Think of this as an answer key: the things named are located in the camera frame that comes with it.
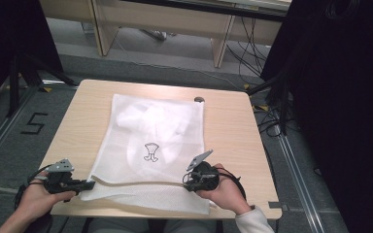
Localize person's right hand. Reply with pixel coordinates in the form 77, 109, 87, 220
195, 163, 253, 216

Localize right hand-held gripper cable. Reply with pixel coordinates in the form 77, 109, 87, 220
219, 167, 248, 201

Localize person's left hand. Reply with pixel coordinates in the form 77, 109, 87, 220
17, 176, 78, 224

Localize black tripod stand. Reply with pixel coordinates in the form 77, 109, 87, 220
5, 53, 80, 118
247, 73, 293, 137

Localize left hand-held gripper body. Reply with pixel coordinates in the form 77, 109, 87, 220
43, 157, 83, 197

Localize white garment with drawing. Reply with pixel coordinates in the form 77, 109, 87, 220
115, 99, 202, 174

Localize black curtain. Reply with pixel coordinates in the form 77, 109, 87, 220
0, 0, 64, 119
259, 0, 373, 233

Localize hand-held gripper cable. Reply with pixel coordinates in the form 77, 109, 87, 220
14, 164, 53, 210
219, 167, 248, 201

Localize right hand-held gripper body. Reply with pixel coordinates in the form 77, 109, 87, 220
183, 149, 221, 192

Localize white mesh laundry bag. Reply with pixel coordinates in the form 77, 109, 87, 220
79, 93, 217, 216

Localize left hand-held gripper cable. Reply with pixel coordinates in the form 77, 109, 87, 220
14, 164, 53, 210

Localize metal floor rail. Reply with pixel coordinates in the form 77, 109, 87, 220
0, 86, 39, 174
275, 128, 327, 233

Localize black floor cables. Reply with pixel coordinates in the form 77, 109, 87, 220
253, 102, 302, 138

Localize black hanging cables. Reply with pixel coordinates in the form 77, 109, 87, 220
225, 15, 273, 79

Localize grey tape strip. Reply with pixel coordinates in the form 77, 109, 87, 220
268, 201, 289, 212

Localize person's legs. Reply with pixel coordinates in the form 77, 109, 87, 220
86, 216, 221, 233

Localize light wooden desk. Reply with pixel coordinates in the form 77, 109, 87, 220
38, 0, 293, 69

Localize silver object under desk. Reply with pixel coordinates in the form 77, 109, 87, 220
138, 28, 177, 42

